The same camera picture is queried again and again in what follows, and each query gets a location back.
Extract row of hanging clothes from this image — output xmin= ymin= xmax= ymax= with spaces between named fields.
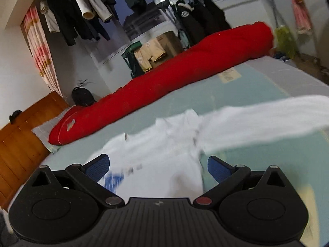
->
xmin=40 ymin=0 xmax=165 ymax=47

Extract dark green folding rack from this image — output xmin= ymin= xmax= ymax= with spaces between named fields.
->
xmin=121 ymin=41 xmax=144 ymax=79

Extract cardboard box with beige clothes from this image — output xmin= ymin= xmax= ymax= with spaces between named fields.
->
xmin=134 ymin=38 xmax=167 ymax=73

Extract wooden headboard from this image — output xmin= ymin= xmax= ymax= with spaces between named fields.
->
xmin=0 ymin=91 xmax=68 ymax=210

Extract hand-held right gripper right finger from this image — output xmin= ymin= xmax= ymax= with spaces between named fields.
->
xmin=193 ymin=156 xmax=293 ymax=207

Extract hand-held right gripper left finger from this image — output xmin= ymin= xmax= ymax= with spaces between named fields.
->
xmin=26 ymin=154 xmax=126 ymax=207

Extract yellow-green cloth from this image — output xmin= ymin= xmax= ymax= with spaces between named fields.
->
xmin=274 ymin=26 xmax=299 ymax=59

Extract black jackets on rack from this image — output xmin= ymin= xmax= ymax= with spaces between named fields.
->
xmin=170 ymin=0 xmax=232 ymax=49

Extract black backpack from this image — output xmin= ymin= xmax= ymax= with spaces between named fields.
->
xmin=71 ymin=87 xmax=97 ymax=106

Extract bed with green checked sheet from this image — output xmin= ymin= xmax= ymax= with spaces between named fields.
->
xmin=10 ymin=57 xmax=329 ymax=247

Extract grey checked pillow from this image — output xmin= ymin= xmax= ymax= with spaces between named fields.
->
xmin=31 ymin=107 xmax=75 ymax=155

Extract red quilt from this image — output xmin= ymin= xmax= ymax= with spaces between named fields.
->
xmin=48 ymin=22 xmax=274 ymax=145

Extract white printed long-sleeve shirt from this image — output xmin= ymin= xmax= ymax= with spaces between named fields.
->
xmin=87 ymin=95 xmax=329 ymax=201

